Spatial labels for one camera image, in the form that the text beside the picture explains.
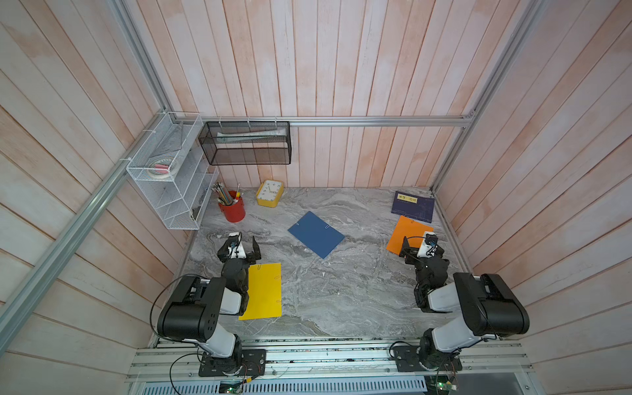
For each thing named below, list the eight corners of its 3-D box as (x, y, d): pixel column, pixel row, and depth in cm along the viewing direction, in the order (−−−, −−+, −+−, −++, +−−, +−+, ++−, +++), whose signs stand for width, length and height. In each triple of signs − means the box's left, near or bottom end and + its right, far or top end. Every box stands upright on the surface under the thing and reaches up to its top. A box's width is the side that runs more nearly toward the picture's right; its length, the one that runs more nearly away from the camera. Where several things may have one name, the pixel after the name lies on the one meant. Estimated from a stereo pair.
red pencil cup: (224, 217, 112) (216, 200, 103) (239, 207, 116) (233, 190, 107) (234, 226, 109) (227, 209, 100) (249, 214, 113) (243, 198, 104)
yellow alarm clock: (253, 205, 117) (252, 200, 114) (264, 183, 126) (263, 178, 124) (275, 208, 115) (274, 204, 113) (284, 186, 125) (284, 181, 122)
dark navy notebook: (391, 213, 114) (392, 209, 112) (395, 193, 123) (396, 189, 120) (430, 223, 111) (432, 219, 108) (431, 202, 119) (434, 198, 117)
